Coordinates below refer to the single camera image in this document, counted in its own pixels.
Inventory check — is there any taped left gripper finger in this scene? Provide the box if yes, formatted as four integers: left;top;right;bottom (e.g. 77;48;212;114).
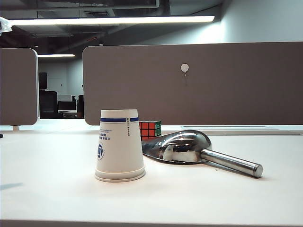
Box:
0;17;12;33

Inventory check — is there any grey desk divider panel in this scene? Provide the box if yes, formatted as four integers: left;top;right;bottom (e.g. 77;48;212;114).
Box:
82;41;303;126
0;47;39;126

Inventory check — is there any white adhesive hook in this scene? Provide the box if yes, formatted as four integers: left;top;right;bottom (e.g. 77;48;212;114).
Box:
180;62;190;77

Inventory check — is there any stainless steel scoop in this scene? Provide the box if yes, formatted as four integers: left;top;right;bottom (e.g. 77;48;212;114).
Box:
141;129;263;180

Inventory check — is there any low black office chair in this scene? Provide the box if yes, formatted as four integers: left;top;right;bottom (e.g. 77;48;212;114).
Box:
77;94;85;118

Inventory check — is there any grey desk divider panel right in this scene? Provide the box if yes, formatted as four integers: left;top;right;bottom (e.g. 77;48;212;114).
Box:
82;41;303;126

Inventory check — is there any grey desk divider panel left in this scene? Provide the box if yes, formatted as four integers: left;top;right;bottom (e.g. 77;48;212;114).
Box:
0;47;39;126

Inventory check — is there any Rubik's cube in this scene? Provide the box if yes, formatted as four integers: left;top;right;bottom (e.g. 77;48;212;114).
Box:
139;120;162;140

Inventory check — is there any black office chair with headrest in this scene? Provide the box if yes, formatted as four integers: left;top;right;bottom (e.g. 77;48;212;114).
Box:
38;72;59;119

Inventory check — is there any long ceiling light strip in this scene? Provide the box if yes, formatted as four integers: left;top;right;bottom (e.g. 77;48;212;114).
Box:
0;15;215;26

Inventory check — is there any computer monitor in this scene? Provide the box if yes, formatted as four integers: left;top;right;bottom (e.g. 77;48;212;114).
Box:
58;101;77;112

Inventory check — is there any white paper cup blue logo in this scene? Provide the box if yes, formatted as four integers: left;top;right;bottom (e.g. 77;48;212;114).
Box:
95;109;145;178

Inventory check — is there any short ceiling light strip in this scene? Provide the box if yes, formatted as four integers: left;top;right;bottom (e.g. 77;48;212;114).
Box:
37;53;76;58

